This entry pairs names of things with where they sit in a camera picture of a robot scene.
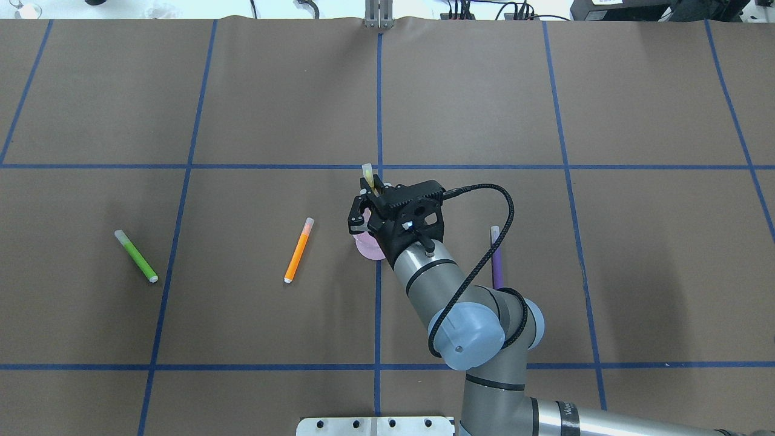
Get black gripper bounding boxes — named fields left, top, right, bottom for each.
left=347, top=174, right=445, bottom=267

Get yellow marker pen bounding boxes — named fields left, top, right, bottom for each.
left=361, top=163, right=380, bottom=196

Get orange marker pen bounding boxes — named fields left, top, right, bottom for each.
left=283, top=216, right=315, bottom=284

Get purple marker pen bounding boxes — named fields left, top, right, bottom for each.
left=490, top=225, right=504, bottom=289

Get green marker pen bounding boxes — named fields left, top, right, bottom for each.
left=114, top=230, right=159, bottom=283

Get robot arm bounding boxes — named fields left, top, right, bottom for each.
left=347, top=171, right=731, bottom=435

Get pink mesh pen holder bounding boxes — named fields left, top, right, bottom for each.
left=352, top=232, right=386, bottom=260

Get grey aluminium post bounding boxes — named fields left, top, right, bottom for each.
left=363, top=0, right=395, bottom=30

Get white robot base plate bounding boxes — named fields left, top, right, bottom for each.
left=295, top=416, right=457, bottom=435

